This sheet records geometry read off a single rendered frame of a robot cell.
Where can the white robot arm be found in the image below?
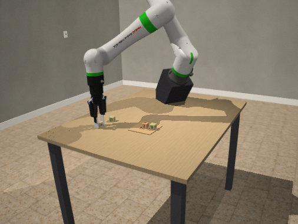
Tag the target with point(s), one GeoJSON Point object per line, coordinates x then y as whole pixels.
{"type": "Point", "coordinates": [160, 14]}

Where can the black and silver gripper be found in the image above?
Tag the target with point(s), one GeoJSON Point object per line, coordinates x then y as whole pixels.
{"type": "Point", "coordinates": [96, 102]}

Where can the tan flat mat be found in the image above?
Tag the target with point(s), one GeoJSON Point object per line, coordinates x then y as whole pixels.
{"type": "Point", "coordinates": [138, 128]}

